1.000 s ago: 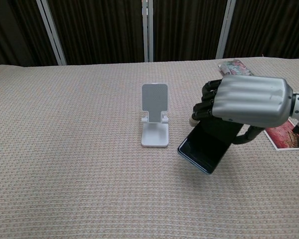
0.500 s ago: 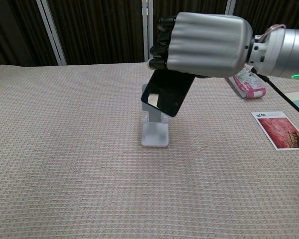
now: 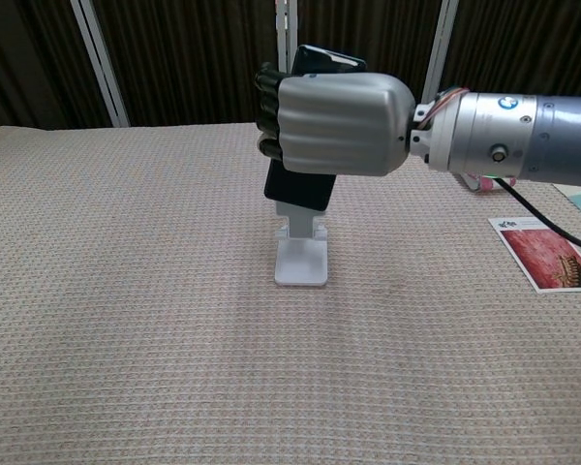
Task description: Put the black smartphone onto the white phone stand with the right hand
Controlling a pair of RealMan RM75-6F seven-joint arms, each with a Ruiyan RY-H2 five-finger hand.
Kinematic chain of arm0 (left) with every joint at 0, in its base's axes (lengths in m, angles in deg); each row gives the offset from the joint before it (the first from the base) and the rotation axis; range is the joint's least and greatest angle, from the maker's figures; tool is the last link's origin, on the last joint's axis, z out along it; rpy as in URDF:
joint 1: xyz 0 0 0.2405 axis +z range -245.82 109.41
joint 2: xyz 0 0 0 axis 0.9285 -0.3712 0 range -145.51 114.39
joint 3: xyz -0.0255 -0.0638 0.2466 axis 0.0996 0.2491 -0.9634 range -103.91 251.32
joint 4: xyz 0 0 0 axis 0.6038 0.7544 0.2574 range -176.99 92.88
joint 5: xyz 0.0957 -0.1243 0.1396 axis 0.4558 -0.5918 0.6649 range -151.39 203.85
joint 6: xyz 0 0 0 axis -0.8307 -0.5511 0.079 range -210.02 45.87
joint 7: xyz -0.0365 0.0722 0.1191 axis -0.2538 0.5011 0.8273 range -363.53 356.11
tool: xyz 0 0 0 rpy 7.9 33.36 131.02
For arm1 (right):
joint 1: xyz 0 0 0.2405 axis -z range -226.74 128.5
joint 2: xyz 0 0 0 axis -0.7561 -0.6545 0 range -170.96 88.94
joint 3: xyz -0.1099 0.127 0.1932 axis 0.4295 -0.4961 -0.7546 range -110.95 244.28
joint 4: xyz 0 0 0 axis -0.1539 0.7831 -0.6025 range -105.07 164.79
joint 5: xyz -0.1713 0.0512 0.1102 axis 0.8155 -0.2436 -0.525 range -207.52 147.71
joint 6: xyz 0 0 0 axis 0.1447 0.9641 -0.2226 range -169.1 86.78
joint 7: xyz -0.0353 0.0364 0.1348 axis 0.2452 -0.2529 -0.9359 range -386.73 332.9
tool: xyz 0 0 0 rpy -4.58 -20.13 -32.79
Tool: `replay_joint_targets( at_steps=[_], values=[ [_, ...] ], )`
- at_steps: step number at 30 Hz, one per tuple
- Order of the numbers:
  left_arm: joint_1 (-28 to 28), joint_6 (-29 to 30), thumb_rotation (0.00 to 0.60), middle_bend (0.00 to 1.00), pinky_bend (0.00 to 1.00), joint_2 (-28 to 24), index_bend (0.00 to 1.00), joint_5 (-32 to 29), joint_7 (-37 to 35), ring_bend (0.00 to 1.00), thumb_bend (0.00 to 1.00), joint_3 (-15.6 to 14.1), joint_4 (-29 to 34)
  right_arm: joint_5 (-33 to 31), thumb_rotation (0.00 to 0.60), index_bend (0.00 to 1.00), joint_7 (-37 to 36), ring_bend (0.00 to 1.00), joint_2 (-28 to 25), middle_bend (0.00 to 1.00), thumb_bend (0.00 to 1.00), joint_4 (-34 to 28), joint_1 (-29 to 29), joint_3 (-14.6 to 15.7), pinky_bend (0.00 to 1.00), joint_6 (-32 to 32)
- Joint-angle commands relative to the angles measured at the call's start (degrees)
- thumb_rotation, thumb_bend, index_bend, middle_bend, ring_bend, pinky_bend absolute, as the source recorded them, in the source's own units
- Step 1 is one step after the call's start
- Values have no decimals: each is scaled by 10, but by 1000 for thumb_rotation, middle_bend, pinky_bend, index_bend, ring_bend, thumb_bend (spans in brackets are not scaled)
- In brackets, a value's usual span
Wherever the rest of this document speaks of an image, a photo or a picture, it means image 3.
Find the postcard with red picture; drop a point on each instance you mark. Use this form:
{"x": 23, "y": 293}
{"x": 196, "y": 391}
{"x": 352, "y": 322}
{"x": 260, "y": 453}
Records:
{"x": 547, "y": 257}

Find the white phone stand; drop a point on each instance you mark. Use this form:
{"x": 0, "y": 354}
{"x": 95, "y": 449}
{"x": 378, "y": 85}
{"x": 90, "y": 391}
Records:
{"x": 301, "y": 261}

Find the white screen frame post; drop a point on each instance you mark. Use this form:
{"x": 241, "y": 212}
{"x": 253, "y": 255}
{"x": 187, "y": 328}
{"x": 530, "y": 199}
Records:
{"x": 285, "y": 34}
{"x": 440, "y": 48}
{"x": 101, "y": 63}

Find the black smartphone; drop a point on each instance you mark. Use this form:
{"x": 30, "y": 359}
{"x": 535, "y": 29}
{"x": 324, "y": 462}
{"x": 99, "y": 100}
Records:
{"x": 300, "y": 186}

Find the pink snack box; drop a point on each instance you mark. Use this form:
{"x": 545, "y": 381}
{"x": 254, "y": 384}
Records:
{"x": 484, "y": 183}

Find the beige woven tablecloth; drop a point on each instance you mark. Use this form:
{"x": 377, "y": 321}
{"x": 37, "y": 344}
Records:
{"x": 174, "y": 315}

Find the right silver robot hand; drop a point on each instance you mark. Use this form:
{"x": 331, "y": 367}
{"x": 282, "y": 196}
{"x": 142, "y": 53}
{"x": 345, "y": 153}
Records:
{"x": 339, "y": 126}

